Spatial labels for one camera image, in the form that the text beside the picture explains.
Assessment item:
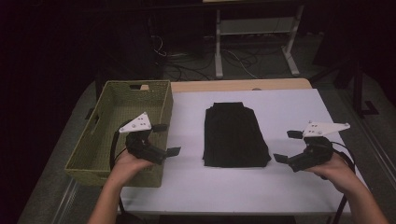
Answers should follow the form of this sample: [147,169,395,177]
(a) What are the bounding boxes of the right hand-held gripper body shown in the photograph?
[288,121,351,173]

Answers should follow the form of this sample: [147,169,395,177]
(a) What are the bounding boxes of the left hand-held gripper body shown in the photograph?
[119,111,167,166]

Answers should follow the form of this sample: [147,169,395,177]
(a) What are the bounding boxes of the green woven basket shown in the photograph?
[64,79,175,189]

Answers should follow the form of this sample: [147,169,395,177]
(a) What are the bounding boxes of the black cloth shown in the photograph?
[202,101,273,169]

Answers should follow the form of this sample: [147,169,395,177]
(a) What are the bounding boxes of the person's left hand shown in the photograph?
[108,150,155,185]

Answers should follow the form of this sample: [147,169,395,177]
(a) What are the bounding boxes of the person's right hand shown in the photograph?
[306,153,359,195]

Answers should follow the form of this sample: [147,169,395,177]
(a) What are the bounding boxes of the white table mat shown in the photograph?
[120,88,368,216]

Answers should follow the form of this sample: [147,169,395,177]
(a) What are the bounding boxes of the black floor stand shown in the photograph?
[311,55,380,119]

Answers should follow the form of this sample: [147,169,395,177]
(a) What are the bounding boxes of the white metal stand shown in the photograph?
[214,4,304,78]

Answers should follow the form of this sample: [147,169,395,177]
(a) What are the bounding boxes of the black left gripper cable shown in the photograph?
[109,119,134,172]

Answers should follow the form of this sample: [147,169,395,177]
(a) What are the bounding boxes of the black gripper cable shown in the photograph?
[330,141,357,224]
[109,119,134,172]

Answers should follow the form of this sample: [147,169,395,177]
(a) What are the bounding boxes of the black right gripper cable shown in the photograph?
[330,141,357,224]

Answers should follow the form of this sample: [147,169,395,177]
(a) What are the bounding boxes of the black floor cable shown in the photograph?
[152,34,216,82]

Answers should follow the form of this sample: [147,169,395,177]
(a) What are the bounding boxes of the white floor cable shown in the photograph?
[222,49,260,79]

